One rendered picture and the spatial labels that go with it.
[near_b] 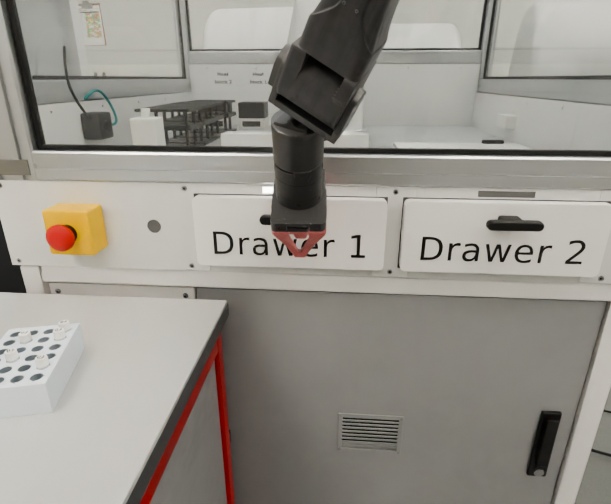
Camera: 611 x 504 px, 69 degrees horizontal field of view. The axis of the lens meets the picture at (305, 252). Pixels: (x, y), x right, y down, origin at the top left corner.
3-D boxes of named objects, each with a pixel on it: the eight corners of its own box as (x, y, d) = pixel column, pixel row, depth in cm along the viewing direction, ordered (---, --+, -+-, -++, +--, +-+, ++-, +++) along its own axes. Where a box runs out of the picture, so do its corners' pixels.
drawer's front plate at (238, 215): (383, 270, 67) (388, 200, 63) (197, 265, 70) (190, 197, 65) (382, 266, 69) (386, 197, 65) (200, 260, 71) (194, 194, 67)
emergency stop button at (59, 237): (72, 253, 64) (66, 227, 63) (46, 252, 64) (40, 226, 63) (83, 246, 67) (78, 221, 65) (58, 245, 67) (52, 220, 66)
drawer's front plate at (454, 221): (598, 277, 65) (617, 205, 61) (399, 271, 67) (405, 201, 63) (591, 272, 67) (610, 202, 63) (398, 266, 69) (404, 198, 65)
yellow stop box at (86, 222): (93, 258, 67) (84, 212, 64) (47, 256, 67) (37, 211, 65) (109, 246, 71) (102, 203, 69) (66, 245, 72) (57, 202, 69)
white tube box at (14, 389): (52, 412, 47) (45, 383, 46) (-35, 422, 46) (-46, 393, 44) (85, 347, 58) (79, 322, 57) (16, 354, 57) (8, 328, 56)
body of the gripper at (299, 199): (324, 178, 59) (326, 131, 53) (325, 234, 52) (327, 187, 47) (276, 178, 59) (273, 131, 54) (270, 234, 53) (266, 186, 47)
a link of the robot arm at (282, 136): (259, 118, 45) (310, 132, 43) (291, 87, 49) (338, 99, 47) (265, 172, 50) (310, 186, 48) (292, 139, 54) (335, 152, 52)
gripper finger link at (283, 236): (324, 230, 64) (326, 181, 57) (324, 269, 59) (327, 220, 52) (277, 230, 64) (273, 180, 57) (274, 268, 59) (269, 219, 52)
